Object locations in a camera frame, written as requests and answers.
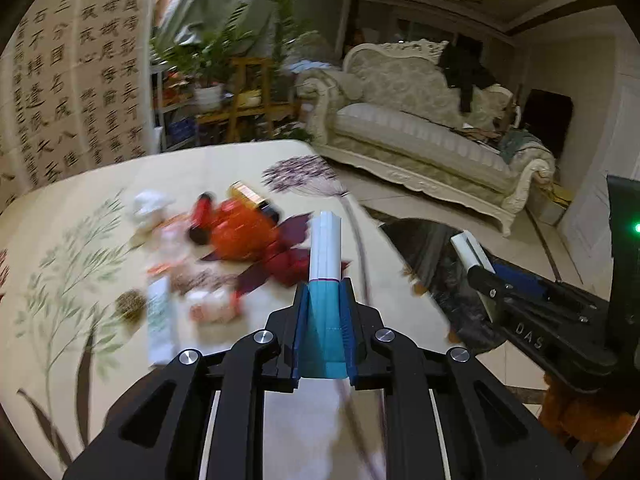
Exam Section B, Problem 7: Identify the dark cabinet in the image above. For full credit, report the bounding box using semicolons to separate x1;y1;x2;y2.
519;88;574;162

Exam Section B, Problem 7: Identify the black jacket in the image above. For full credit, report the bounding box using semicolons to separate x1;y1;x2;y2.
436;35;502;114

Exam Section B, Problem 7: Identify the teal blanket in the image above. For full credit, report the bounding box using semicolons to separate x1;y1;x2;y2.
499;129;544;164

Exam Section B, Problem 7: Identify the grey box with yellow cloth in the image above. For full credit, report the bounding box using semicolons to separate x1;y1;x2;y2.
541;181;572;227

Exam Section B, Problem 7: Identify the gold bottle with black cap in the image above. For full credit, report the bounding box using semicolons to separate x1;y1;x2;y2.
227;181;281;223

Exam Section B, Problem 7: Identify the orange plastic bag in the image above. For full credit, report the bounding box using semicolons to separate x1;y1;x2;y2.
207;199;281;262

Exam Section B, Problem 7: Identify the ornate cream sofa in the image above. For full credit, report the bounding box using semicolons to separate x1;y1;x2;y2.
295;39;557;237

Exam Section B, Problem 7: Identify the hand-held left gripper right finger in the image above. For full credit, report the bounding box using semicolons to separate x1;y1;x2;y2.
341;282;586;480

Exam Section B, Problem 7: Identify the maroon plastic wrapper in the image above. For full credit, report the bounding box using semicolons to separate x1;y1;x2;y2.
232;212;313;302

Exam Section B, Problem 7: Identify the wooden plant stand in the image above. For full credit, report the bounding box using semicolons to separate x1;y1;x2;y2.
196;56;302;144

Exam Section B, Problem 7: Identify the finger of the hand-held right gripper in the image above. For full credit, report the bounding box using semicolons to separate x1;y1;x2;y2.
466;265;518;323
492;261;608;318

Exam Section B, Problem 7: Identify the trash bin with black bag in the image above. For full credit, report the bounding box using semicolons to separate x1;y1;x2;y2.
379;217;506;357

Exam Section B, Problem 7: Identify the white door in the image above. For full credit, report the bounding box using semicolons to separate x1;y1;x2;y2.
559;79;640;281

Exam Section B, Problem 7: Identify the metal shelf rack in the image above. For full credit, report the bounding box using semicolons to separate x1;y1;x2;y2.
150;60;201;154

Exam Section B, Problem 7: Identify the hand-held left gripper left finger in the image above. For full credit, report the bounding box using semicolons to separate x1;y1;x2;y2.
62;282;314;480

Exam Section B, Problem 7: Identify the pile of books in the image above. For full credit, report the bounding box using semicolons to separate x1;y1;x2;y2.
449;121;502;147

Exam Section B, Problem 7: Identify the floral printed tablecloth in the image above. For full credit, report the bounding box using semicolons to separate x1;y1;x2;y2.
0;139;451;480

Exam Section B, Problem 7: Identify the tall leafy potted plant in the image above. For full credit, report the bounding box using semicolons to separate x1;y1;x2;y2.
269;0;322;62

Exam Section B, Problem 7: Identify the white and teal carton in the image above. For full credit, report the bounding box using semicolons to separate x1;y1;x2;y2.
298;211;348;378

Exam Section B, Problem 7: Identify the potted plant in white pot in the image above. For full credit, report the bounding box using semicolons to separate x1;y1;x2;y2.
150;2;257;112

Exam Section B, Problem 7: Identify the pink snack wrapper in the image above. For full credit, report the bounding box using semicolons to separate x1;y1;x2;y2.
186;286;242;327

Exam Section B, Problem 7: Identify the grey-green curtain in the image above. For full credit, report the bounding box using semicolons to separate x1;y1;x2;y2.
154;0;352;57

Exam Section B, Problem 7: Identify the white tube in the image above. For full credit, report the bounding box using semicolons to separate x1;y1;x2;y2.
146;277;177;367

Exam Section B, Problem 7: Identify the calligraphy wall hanging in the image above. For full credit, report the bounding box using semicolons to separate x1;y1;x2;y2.
0;0;157;211

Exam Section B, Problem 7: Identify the orange and white wrapper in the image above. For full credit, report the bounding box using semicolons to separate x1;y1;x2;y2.
149;216;197;287

